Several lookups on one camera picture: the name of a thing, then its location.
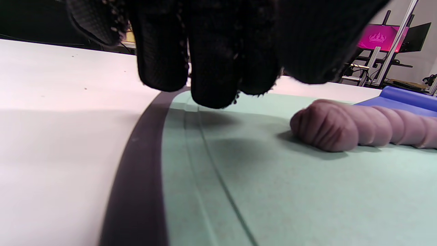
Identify person's left hand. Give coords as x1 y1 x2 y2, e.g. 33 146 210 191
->
65 0 390 109

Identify purple plasticine roll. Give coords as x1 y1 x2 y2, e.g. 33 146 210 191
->
290 99 362 152

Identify green cutting board grey rim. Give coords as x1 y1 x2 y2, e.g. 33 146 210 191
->
99 87 437 246

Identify row of purple plasticine flakes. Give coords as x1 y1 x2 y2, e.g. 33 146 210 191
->
357 104 437 149

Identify pink screen monitor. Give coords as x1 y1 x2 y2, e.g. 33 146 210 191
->
357 24 410 52

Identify tall aluminium frame post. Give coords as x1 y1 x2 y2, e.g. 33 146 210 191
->
376 0 419 86

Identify blue plastic scraper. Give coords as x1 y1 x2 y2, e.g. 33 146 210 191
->
355 85 437 117

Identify black monitor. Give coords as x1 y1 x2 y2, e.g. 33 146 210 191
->
399 22 431 53

